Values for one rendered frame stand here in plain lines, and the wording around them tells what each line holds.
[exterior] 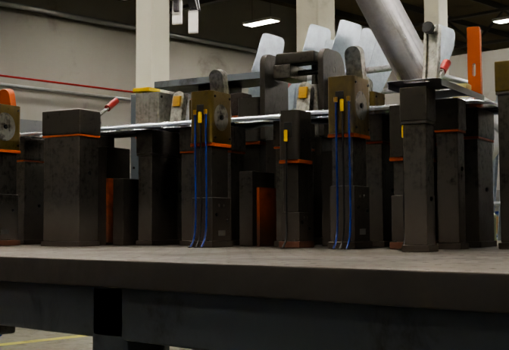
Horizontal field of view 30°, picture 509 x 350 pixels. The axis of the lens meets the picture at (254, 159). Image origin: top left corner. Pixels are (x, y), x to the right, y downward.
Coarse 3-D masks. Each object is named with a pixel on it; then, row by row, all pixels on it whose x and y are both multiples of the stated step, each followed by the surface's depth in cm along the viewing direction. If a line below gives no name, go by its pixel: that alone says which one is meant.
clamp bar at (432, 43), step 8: (424, 24) 221; (432, 24) 221; (424, 32) 221; (432, 32) 223; (440, 32) 224; (424, 40) 224; (432, 40) 224; (440, 40) 223; (424, 48) 223; (432, 48) 223; (440, 48) 223; (424, 56) 223; (432, 56) 223; (440, 56) 223; (424, 64) 222; (432, 64) 222; (424, 72) 222; (432, 72) 222; (424, 80) 221
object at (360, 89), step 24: (336, 96) 190; (360, 96) 192; (336, 120) 190; (360, 120) 191; (336, 144) 189; (360, 144) 192; (336, 168) 189; (360, 168) 192; (336, 192) 189; (360, 192) 190; (336, 216) 188; (360, 216) 190; (336, 240) 187; (360, 240) 189
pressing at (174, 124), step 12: (372, 108) 200; (384, 108) 199; (492, 108) 208; (240, 120) 219; (252, 120) 227; (264, 120) 229; (312, 120) 226; (324, 120) 227; (24, 132) 254; (36, 132) 250; (108, 132) 252; (120, 132) 254; (132, 132) 255
